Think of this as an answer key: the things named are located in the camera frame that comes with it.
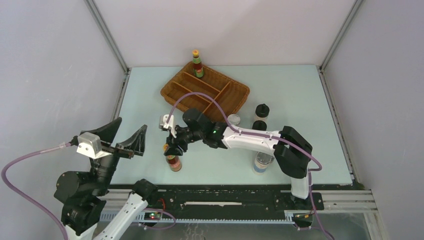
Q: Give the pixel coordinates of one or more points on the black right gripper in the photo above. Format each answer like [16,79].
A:
[173,143]

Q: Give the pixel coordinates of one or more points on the black-cap spice bottle near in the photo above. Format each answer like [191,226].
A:
[259,125]

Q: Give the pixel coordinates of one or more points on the clear-lid blue-label spice jar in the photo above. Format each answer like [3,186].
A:
[261,163]

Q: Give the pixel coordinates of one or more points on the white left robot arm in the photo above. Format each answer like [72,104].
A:
[80,191]

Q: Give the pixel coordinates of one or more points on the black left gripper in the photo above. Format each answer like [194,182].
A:
[135,144]

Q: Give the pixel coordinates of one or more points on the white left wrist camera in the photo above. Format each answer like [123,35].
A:
[90,146]

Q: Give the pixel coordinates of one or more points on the red sauce bottle yellow cap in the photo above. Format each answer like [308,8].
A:
[197,64]

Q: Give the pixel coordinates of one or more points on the black-cap spice bottle far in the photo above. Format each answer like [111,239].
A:
[261,112]

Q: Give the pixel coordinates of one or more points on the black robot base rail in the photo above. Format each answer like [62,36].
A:
[233,202]

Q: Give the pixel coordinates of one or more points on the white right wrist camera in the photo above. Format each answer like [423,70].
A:
[167,123]

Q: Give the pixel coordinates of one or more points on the clear-lid white spice jar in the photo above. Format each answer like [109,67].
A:
[234,120]

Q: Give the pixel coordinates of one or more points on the brown wicker divided tray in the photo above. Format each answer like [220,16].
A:
[227,92]

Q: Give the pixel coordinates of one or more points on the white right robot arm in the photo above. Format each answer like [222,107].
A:
[291,151]

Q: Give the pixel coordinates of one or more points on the black-cap spice bottle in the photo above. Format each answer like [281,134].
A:
[259,125]
[261,112]

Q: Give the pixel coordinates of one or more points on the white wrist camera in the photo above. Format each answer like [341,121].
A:
[167,123]
[90,146]

